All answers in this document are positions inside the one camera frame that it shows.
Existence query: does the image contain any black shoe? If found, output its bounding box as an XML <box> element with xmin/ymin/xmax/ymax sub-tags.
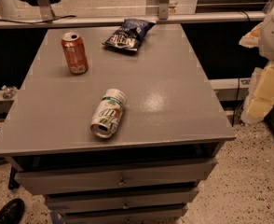
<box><xmin>0</xmin><ymin>198</ymin><xmax>25</xmax><ymax>224</ymax></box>

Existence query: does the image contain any top grey drawer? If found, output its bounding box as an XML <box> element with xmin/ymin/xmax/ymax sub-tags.
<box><xmin>15</xmin><ymin>158</ymin><xmax>217</xmax><ymax>195</ymax></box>

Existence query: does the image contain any red coke can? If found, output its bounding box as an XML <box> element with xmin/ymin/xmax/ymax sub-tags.
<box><xmin>62</xmin><ymin>32</ymin><xmax>89</xmax><ymax>75</ymax></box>

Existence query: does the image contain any black cable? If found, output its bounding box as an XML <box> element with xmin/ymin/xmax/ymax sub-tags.
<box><xmin>0</xmin><ymin>14</ymin><xmax>77</xmax><ymax>25</ymax></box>

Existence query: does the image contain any middle grey drawer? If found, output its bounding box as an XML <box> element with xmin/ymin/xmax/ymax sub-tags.
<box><xmin>46</xmin><ymin>186</ymin><xmax>199</xmax><ymax>214</ymax></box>

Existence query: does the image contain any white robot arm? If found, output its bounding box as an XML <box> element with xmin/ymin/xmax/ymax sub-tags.
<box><xmin>239</xmin><ymin>6</ymin><xmax>274</xmax><ymax>124</ymax></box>

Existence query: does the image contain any white green 7up can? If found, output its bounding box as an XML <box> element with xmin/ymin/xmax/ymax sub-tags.
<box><xmin>90</xmin><ymin>89</ymin><xmax>128</xmax><ymax>138</ymax></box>

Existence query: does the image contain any grey drawer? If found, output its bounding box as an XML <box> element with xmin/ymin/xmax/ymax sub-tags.
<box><xmin>15</xmin><ymin>158</ymin><xmax>217</xmax><ymax>195</ymax></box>
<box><xmin>63</xmin><ymin>204</ymin><xmax>187</xmax><ymax>224</ymax></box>
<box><xmin>46</xmin><ymin>186</ymin><xmax>199</xmax><ymax>214</ymax></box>

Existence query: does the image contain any crumpled foil wrapper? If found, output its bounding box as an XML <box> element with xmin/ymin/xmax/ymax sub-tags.
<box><xmin>1</xmin><ymin>85</ymin><xmax>18</xmax><ymax>99</ymax></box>

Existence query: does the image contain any grey drawer cabinet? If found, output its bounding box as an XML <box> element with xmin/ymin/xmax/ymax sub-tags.
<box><xmin>0</xmin><ymin>24</ymin><xmax>234</xmax><ymax>224</ymax></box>

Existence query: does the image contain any grey metal rail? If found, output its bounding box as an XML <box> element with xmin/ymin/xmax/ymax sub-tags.
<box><xmin>0</xmin><ymin>11</ymin><xmax>266</xmax><ymax>29</ymax></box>

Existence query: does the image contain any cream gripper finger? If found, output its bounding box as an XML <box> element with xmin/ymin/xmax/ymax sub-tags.
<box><xmin>239</xmin><ymin>22</ymin><xmax>263</xmax><ymax>49</ymax></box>
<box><xmin>240</xmin><ymin>62</ymin><xmax>274</xmax><ymax>124</ymax></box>

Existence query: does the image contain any bottom grey drawer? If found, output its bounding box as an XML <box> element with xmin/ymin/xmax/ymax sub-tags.
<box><xmin>63</xmin><ymin>204</ymin><xmax>187</xmax><ymax>224</ymax></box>

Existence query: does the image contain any blue chip bag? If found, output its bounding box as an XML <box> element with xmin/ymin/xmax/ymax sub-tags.
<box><xmin>103</xmin><ymin>19</ymin><xmax>156</xmax><ymax>51</ymax></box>

